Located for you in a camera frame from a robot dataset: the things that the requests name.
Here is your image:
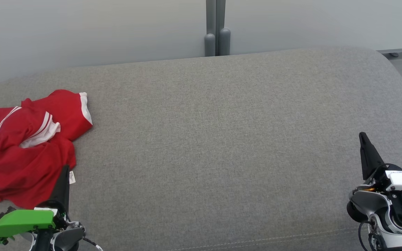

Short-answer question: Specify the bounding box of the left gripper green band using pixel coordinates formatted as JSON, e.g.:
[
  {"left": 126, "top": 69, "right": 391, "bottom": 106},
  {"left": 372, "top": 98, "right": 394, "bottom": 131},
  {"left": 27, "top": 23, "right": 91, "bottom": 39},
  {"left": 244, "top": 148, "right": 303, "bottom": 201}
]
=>
[{"left": 0, "top": 165, "right": 72, "bottom": 244}]

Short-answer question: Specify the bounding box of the red basketball jersey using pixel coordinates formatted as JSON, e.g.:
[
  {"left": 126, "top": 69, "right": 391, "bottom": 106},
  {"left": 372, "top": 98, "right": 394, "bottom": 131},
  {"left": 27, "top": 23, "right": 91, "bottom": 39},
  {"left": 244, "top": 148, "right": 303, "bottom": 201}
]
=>
[{"left": 0, "top": 106, "right": 77, "bottom": 216}]

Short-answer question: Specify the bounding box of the red shorts white stripe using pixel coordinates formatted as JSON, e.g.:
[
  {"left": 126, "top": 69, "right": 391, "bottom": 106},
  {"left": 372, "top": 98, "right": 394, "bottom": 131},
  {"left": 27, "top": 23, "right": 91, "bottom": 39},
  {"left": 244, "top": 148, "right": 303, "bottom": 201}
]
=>
[{"left": 21, "top": 90, "right": 93, "bottom": 142}]

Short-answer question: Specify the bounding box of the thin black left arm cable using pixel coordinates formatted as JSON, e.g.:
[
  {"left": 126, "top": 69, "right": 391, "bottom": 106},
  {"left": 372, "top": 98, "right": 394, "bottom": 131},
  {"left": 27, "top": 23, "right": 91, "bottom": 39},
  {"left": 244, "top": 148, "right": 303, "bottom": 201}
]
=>
[{"left": 82, "top": 237, "right": 104, "bottom": 251}]

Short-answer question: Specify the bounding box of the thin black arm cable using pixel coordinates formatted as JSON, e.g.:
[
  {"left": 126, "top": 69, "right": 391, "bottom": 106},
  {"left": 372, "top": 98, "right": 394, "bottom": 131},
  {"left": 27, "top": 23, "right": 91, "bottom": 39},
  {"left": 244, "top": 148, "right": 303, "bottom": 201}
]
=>
[
  {"left": 358, "top": 220, "right": 374, "bottom": 251},
  {"left": 82, "top": 237, "right": 104, "bottom": 251}
]

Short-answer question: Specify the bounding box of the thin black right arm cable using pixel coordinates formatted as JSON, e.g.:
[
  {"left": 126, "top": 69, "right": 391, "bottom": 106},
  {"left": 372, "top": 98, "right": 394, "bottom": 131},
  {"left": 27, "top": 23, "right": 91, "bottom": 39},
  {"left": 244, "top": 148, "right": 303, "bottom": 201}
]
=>
[{"left": 358, "top": 220, "right": 374, "bottom": 251}]

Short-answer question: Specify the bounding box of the grey partition post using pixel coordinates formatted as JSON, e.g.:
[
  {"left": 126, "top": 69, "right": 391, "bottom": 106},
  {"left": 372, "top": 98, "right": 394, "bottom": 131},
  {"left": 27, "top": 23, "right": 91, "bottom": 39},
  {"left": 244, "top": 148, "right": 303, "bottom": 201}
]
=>
[
  {"left": 204, "top": 0, "right": 217, "bottom": 57},
  {"left": 217, "top": 0, "right": 231, "bottom": 56}
]

